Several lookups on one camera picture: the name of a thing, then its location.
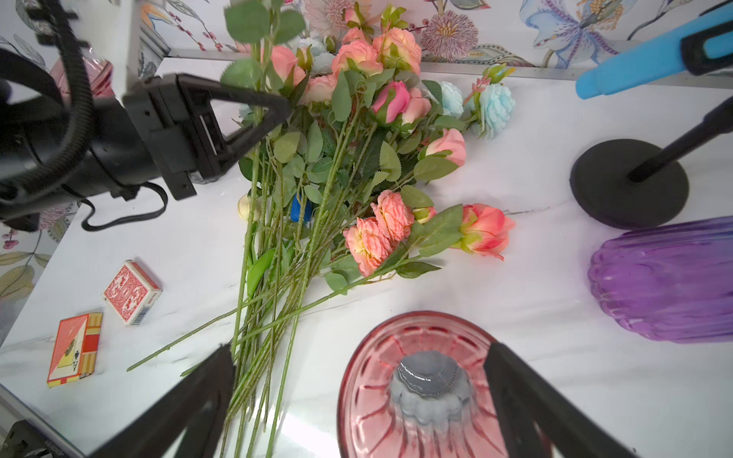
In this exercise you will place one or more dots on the blue toy microphone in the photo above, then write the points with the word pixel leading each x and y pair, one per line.
pixel 701 46

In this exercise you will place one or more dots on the black microphone stand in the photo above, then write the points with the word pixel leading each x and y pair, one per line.
pixel 632 184

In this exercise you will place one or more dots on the pink glass vase back left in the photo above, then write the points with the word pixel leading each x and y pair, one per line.
pixel 100 75

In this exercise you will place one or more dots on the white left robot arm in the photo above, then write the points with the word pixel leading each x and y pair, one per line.
pixel 63 146

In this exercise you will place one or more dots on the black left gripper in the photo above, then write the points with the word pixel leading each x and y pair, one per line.
pixel 176 122

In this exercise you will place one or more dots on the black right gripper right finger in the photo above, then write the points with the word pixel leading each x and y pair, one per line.
pixel 535 419

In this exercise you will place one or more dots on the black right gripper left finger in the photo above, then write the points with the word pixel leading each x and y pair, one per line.
pixel 193 411

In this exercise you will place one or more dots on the red playing card box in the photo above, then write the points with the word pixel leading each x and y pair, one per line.
pixel 132 293

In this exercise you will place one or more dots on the artificial flower bunch on table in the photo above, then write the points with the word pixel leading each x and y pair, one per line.
pixel 337 190

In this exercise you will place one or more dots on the orange yellow card box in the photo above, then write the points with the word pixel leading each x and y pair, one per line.
pixel 75 351

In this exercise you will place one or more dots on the purple glass vase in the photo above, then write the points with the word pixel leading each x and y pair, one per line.
pixel 668 284

